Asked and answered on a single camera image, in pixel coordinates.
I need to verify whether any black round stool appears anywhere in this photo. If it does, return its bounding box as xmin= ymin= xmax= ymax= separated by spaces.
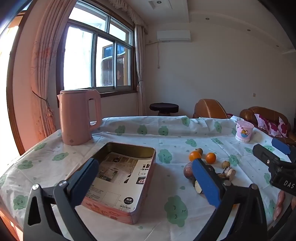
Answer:
xmin=149 ymin=103 xmax=179 ymax=116

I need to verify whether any pink mug lid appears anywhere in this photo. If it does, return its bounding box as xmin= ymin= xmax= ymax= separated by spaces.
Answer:
xmin=236 ymin=120 xmax=254 ymax=128

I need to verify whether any brown leather sofa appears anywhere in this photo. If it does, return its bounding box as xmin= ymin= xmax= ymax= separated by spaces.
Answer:
xmin=239 ymin=107 xmax=296 ymax=145

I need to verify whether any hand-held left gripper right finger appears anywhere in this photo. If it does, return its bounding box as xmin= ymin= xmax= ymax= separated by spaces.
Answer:
xmin=192 ymin=159 xmax=269 ymax=241

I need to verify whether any pink tin box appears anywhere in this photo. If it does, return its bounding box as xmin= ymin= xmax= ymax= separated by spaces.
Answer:
xmin=75 ymin=142 xmax=156 ymax=225

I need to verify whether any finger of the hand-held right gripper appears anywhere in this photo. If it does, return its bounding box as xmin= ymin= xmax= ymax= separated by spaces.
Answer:
xmin=272 ymin=138 xmax=296 ymax=163
xmin=253 ymin=144 xmax=287 ymax=172

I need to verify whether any printed paper liner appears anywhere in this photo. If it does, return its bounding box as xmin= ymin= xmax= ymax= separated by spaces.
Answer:
xmin=91 ymin=152 xmax=153 ymax=212

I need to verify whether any sliding glass window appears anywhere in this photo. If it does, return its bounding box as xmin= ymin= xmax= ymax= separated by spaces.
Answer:
xmin=57 ymin=0 xmax=137 ymax=98

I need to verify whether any small pink floral pillow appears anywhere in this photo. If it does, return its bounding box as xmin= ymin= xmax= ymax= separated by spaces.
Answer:
xmin=279 ymin=116 xmax=289 ymax=138

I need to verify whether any pink floral curtain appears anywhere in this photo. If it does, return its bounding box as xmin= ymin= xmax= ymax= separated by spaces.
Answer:
xmin=30 ymin=0 xmax=77 ymax=142

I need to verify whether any whole brown taro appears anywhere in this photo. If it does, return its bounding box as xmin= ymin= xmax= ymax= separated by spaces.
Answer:
xmin=183 ymin=162 xmax=196 ymax=180

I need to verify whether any lace curtain valance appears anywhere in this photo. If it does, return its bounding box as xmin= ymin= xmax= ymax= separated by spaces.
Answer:
xmin=102 ymin=0 xmax=149 ymax=34

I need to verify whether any person's right hand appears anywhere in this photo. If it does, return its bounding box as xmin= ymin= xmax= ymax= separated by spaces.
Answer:
xmin=273 ymin=190 xmax=287 ymax=221

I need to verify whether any pink cartoon mug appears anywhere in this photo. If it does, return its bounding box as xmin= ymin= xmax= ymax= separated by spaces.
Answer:
xmin=235 ymin=124 xmax=253 ymax=143

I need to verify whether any brown leather armchair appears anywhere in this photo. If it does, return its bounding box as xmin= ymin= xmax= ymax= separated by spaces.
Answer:
xmin=193 ymin=99 xmax=233 ymax=119

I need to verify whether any pale beige curtain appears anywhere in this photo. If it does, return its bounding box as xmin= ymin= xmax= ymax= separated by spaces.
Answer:
xmin=134 ymin=23 xmax=147 ymax=116

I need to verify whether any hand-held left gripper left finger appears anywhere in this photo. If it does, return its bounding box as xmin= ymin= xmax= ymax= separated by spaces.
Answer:
xmin=23 ymin=158 xmax=100 ymax=241

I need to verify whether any large pink floral pillow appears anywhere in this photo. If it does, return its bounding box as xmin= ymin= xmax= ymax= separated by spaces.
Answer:
xmin=254 ymin=113 xmax=280 ymax=137

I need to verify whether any wooden glazed door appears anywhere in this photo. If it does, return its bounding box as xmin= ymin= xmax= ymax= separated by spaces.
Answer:
xmin=0 ymin=9 xmax=30 ymax=158

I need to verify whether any pink electric kettle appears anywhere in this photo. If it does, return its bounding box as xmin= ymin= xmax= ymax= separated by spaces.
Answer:
xmin=57 ymin=89 xmax=102 ymax=146

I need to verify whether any white air conditioner cord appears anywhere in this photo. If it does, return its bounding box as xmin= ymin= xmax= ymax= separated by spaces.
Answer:
xmin=148 ymin=40 xmax=162 ymax=69

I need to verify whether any white air conditioner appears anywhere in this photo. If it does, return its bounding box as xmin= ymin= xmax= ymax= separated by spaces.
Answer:
xmin=157 ymin=30 xmax=191 ymax=42

